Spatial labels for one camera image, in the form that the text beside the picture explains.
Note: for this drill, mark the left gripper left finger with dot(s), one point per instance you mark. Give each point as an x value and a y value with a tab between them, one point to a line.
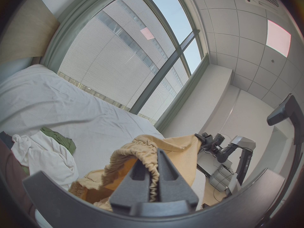
129	186

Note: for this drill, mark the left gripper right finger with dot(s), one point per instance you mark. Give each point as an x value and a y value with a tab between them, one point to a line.
173	184

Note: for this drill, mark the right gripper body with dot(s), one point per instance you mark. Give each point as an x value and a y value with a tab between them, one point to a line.
201	145

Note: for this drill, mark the beige garment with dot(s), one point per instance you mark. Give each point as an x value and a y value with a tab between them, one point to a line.
180	151

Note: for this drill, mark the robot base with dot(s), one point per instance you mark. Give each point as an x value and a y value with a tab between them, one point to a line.
220	177

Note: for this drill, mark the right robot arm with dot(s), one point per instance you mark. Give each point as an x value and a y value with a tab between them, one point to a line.
242	142

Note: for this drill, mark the bed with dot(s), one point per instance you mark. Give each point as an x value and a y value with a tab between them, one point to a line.
95	117

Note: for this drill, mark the green garment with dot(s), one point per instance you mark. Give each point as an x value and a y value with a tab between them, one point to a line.
63	140

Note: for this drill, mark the white garment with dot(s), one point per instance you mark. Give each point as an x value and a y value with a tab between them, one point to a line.
47	155

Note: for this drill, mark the dark brown garment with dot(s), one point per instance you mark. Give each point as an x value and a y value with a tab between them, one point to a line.
13	174

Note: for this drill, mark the window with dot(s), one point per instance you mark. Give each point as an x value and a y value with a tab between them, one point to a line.
106	56

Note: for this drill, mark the ceiling light panel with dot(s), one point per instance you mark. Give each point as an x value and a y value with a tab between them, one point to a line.
278	37

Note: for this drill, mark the dark blue garment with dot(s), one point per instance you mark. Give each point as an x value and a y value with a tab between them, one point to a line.
5	139

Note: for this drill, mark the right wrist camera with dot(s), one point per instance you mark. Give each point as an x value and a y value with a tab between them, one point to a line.
207	137

